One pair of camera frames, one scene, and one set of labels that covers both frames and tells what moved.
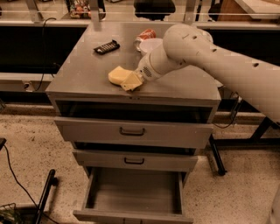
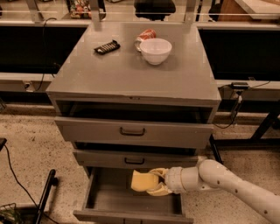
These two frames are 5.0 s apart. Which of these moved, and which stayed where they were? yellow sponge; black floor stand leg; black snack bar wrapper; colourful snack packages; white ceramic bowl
Moved: yellow sponge
Stayed: white ceramic bowl; black floor stand leg; colourful snack packages; black snack bar wrapper
